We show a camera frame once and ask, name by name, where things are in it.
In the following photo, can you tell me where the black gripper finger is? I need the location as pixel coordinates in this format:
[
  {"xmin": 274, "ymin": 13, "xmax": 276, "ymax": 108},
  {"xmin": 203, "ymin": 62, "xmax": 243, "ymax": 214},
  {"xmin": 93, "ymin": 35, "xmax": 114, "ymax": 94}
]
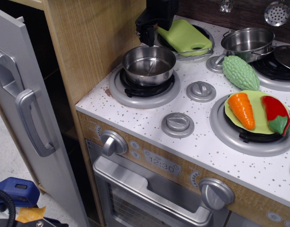
[
  {"xmin": 135, "ymin": 24, "xmax": 146, "ymax": 44},
  {"xmin": 146, "ymin": 26, "xmax": 155, "ymax": 47}
]

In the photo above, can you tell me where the hanging steel skimmer spoon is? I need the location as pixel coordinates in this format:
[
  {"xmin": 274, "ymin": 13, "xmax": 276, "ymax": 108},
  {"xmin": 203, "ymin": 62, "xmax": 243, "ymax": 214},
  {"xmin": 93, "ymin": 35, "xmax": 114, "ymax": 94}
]
[{"xmin": 264, "ymin": 0, "xmax": 290, "ymax": 27}]

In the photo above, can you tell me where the wooden cabinet side panel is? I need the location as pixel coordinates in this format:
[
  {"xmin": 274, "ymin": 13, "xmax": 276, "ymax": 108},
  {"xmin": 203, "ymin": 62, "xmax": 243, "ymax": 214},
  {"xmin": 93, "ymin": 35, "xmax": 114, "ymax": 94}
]
[{"xmin": 42, "ymin": 0, "xmax": 146, "ymax": 226}]

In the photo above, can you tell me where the back right stove burner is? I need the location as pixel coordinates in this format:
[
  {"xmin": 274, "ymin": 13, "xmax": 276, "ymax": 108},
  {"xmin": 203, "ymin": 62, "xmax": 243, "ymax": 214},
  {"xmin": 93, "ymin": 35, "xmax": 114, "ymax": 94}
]
[{"xmin": 251, "ymin": 52, "xmax": 290, "ymax": 92}]

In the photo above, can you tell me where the oven dial knob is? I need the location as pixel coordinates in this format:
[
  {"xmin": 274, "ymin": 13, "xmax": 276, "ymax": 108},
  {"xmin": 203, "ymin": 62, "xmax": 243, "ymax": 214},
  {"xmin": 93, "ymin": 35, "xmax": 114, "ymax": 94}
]
[
  {"xmin": 101, "ymin": 130, "xmax": 128, "ymax": 157},
  {"xmin": 199, "ymin": 177, "xmax": 235, "ymax": 210}
]

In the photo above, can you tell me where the small steel pan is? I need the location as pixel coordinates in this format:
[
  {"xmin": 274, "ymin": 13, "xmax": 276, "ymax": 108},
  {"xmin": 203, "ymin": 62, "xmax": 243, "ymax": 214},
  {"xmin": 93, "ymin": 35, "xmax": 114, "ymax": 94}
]
[{"xmin": 122, "ymin": 45, "xmax": 176, "ymax": 86}]

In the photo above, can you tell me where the red chili pepper toy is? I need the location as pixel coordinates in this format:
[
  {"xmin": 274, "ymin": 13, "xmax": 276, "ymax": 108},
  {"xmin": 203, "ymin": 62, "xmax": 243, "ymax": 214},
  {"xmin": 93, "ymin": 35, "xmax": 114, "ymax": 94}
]
[{"xmin": 260, "ymin": 96, "xmax": 290, "ymax": 136}]

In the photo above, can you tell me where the light green plate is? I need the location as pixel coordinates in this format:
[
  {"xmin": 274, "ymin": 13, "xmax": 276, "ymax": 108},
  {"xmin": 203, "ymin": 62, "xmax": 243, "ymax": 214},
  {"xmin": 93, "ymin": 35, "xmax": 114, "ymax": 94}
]
[{"xmin": 225, "ymin": 90, "xmax": 275, "ymax": 135}]

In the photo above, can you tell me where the grey stovetop knob back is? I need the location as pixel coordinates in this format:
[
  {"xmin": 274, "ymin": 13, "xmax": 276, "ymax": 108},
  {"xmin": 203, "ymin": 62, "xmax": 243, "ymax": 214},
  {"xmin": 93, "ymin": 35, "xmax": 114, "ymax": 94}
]
[{"xmin": 206, "ymin": 54, "xmax": 226, "ymax": 74}]

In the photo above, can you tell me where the front right stove burner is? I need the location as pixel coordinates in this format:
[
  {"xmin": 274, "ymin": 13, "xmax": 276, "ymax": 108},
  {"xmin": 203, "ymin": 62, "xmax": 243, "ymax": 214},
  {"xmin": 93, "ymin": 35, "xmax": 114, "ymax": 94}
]
[{"xmin": 209, "ymin": 95, "xmax": 290, "ymax": 157}]

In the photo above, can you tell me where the grey stovetop knob lower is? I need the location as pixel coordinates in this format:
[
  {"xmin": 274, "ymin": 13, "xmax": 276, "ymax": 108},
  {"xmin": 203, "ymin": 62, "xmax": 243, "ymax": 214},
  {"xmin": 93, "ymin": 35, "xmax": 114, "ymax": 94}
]
[{"xmin": 161, "ymin": 113, "xmax": 195, "ymax": 139}]

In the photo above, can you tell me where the right oven dial knob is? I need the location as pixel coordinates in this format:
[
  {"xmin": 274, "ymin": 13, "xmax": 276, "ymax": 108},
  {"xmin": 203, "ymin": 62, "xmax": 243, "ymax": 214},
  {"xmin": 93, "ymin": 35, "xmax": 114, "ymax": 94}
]
[{"xmin": 199, "ymin": 177, "xmax": 235, "ymax": 210}]

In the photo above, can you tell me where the steel pot with handles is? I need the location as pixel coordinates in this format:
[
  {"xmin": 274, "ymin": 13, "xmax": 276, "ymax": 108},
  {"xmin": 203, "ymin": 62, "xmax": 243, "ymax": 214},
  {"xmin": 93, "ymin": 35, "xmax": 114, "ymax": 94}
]
[{"xmin": 221, "ymin": 27, "xmax": 275, "ymax": 63}]

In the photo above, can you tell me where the green bitter melon toy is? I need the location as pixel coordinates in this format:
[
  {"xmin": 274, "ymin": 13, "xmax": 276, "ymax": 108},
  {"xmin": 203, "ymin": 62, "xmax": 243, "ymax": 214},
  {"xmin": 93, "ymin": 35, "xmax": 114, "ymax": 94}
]
[{"xmin": 222, "ymin": 56, "xmax": 260, "ymax": 91}]

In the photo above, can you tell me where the orange carrot toy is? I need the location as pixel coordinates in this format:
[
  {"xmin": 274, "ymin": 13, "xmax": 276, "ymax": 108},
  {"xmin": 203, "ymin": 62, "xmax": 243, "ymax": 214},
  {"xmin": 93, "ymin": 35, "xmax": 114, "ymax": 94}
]
[{"xmin": 228, "ymin": 92, "xmax": 255, "ymax": 130}]

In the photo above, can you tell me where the black cable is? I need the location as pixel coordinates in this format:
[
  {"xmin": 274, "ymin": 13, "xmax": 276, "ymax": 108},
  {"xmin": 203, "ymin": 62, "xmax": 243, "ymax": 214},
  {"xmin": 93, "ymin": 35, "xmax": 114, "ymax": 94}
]
[{"xmin": 0, "ymin": 188, "xmax": 17, "ymax": 227}]

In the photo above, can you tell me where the grey oven door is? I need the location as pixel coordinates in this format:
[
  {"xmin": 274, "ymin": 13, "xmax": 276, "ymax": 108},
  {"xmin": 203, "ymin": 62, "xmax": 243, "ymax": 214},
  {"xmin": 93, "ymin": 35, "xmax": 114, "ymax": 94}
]
[{"xmin": 87, "ymin": 141, "xmax": 229, "ymax": 227}]

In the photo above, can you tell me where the blue clamp device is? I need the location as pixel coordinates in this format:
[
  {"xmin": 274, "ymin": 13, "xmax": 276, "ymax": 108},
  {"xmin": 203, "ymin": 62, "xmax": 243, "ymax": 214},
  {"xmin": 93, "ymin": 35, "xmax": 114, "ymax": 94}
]
[{"xmin": 0, "ymin": 177, "xmax": 40, "ymax": 207}]

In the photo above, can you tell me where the grey fridge door handle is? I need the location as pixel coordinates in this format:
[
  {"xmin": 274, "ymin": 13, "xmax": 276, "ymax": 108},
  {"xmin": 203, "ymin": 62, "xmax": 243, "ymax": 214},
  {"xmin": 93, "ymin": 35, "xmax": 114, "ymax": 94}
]
[{"xmin": 15, "ymin": 88, "xmax": 55, "ymax": 157}]

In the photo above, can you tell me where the back left stove burner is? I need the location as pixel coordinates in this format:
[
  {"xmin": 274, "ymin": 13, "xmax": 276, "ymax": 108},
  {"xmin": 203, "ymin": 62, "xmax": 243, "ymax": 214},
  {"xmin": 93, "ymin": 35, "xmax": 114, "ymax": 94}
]
[{"xmin": 154, "ymin": 25, "xmax": 214, "ymax": 61}]

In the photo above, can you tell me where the stove burner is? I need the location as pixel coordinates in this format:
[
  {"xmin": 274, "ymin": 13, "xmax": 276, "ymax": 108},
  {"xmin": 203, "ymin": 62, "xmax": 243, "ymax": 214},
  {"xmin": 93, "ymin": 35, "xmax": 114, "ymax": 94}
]
[
  {"xmin": 154, "ymin": 25, "xmax": 214, "ymax": 61},
  {"xmin": 109, "ymin": 67, "xmax": 181, "ymax": 109},
  {"xmin": 251, "ymin": 52, "xmax": 290, "ymax": 92},
  {"xmin": 209, "ymin": 95, "xmax": 290, "ymax": 157}
]

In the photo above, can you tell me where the green plastic cutting board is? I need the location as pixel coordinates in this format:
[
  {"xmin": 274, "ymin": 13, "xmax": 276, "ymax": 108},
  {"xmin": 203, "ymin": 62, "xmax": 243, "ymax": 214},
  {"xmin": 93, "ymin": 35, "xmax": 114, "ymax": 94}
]
[{"xmin": 158, "ymin": 19, "xmax": 213, "ymax": 57}]

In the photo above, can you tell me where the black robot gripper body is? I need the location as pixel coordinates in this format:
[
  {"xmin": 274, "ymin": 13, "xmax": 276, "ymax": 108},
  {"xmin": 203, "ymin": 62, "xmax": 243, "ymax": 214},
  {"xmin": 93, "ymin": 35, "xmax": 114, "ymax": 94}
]
[{"xmin": 135, "ymin": 0, "xmax": 179, "ymax": 31}]

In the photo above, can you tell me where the front left stove burner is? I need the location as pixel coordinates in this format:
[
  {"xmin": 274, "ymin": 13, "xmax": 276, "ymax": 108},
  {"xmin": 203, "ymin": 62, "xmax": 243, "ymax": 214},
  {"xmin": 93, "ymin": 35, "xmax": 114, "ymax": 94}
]
[{"xmin": 109, "ymin": 67, "xmax": 181, "ymax": 109}]

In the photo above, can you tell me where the grey stovetop knob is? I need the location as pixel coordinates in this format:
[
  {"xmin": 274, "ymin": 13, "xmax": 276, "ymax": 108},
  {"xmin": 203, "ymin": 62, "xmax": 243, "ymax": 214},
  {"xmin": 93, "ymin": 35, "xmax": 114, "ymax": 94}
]
[
  {"xmin": 186, "ymin": 81, "xmax": 216, "ymax": 103},
  {"xmin": 206, "ymin": 54, "xmax": 226, "ymax": 74},
  {"xmin": 161, "ymin": 113, "xmax": 195, "ymax": 139}
]

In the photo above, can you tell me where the grey fridge door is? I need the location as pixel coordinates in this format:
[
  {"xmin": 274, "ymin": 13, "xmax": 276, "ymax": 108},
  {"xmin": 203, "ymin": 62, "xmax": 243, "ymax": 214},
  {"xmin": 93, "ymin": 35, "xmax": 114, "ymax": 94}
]
[{"xmin": 0, "ymin": 10, "xmax": 89, "ymax": 227}]

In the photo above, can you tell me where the grey stovetop knob upper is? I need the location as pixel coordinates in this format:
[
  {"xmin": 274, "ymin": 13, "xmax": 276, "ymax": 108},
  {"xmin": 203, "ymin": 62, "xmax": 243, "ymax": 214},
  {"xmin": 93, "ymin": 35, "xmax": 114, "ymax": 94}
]
[{"xmin": 186, "ymin": 81, "xmax": 216, "ymax": 103}]

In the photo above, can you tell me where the left oven dial knob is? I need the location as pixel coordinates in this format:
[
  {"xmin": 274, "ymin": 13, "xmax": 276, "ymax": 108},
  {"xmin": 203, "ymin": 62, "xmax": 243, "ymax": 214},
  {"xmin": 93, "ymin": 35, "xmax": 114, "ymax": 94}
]
[{"xmin": 101, "ymin": 130, "xmax": 128, "ymax": 157}]

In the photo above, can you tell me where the dark steel pot lid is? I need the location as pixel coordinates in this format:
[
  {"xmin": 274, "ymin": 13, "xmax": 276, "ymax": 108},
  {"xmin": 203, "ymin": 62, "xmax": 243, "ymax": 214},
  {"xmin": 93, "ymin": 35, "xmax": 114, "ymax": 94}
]
[{"xmin": 273, "ymin": 45, "xmax": 290, "ymax": 69}]

